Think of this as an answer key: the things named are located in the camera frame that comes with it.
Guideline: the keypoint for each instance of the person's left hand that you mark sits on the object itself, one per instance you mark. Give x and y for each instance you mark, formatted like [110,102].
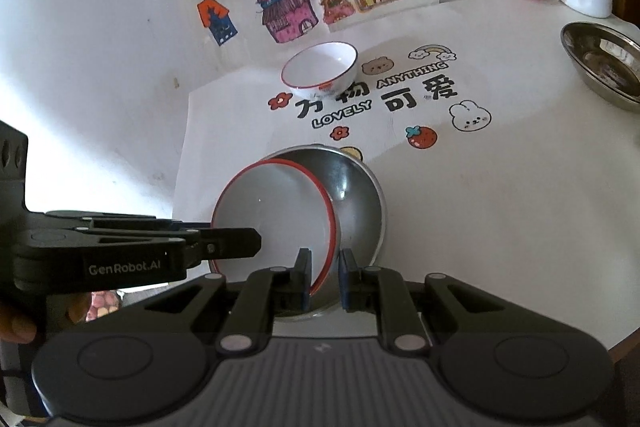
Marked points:
[17,324]

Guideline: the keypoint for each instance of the white printed table cover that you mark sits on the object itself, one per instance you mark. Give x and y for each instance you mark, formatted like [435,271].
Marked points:
[500,232]

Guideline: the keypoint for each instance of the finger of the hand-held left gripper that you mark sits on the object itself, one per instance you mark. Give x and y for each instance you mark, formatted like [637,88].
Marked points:
[230,244]

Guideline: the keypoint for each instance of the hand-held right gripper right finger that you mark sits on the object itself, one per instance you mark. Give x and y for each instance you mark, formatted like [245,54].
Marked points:
[346,277]

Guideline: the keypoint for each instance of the wooden table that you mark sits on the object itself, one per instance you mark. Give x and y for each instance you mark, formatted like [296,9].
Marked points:
[626,347]

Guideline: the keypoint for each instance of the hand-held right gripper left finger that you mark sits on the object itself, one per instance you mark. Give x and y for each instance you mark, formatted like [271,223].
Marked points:
[304,274]

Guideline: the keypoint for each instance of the white ceramic bowl red print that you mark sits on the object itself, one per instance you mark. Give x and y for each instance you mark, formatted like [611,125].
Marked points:
[320,67]

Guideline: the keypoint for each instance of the large steel bowl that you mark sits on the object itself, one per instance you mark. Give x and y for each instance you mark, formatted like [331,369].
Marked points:
[360,217]

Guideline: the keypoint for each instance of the white ceramic bowl floral print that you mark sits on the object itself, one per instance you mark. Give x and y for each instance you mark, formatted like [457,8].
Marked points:
[270,217]

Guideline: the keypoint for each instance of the steel basin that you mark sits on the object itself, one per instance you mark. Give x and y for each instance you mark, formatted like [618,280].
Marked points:
[600,62]

